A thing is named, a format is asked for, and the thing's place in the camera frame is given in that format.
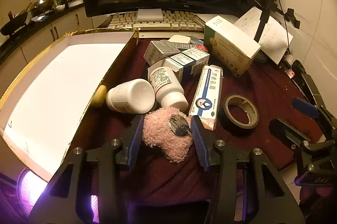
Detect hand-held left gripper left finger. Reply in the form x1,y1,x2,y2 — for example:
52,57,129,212
30,115,145,224

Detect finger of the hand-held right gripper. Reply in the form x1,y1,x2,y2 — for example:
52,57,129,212
291,60,337,140
269,118,337,158

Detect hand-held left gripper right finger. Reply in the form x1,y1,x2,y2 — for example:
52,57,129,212
190,115,307,224

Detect pink plush toy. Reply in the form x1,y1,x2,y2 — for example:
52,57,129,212
142,106,194,163

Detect white medicine box coloured band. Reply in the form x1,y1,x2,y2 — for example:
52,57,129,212
170,47,210,75

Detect grey medicine box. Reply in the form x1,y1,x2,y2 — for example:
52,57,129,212
143,40,181,66

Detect gold-edged cardboard box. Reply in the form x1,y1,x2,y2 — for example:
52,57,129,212
0,28,140,182

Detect blue grey ointment tube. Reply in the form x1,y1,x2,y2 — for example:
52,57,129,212
188,35,205,47

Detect black tape roll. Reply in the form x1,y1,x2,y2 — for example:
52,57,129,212
219,94,260,130

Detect white pill bottle plain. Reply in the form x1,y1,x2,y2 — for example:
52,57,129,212
105,79,156,114

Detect long blue white ointment box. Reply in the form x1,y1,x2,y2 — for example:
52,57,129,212
188,64,224,131

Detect dark red tablecloth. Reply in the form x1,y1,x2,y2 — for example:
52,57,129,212
62,16,337,214

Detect yellow oval object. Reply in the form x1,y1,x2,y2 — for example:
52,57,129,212
91,86,107,108

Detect white pill bottle printed label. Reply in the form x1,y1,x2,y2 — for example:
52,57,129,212
147,66,189,115

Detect white paper sheets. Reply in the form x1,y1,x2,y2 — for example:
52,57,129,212
233,7,294,65

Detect small white medicine box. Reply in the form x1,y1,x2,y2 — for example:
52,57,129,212
163,58,185,82

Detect grey box red label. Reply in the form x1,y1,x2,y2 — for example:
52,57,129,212
182,44,209,53

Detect large white green carton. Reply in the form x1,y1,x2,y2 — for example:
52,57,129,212
204,16,262,78

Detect white oval case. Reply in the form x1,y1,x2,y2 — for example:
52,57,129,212
168,34,191,46

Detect beige computer keyboard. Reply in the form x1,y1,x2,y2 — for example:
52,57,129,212
107,10,206,39

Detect purple lit device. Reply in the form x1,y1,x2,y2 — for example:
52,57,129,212
17,169,46,216

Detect white rectangular pad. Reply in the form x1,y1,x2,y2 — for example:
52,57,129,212
136,8,163,22

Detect grey kitchen base cabinets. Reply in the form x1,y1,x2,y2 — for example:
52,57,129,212
0,7,102,74

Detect black kitchen countertop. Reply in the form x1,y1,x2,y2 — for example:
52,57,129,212
0,4,86,61

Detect metal lidded wok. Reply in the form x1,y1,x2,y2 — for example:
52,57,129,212
28,0,54,16

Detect black wok with utensils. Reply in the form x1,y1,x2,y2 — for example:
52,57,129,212
0,11,29,36

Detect black ring light cable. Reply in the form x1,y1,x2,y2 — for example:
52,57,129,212
274,0,294,56

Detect black ring light stand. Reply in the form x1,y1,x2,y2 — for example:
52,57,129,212
246,0,301,62

